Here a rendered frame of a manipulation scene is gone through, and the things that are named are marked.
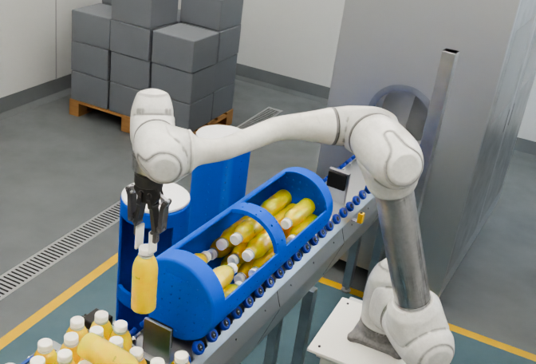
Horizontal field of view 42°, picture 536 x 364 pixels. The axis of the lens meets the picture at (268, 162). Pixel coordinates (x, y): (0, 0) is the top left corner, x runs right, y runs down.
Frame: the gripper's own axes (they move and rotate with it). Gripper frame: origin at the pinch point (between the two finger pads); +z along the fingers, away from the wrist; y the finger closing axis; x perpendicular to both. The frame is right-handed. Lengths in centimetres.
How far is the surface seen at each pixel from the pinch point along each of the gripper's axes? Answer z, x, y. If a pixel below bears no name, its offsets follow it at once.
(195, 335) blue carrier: 41.4, -19.3, -5.8
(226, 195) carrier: 64, -141, 58
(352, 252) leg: 113, -212, 11
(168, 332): 36.9, -10.9, -1.7
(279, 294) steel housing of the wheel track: 53, -70, -10
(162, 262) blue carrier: 20.4, -19.3, 8.1
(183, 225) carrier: 47, -78, 41
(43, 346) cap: 31.2, 20.2, 17.1
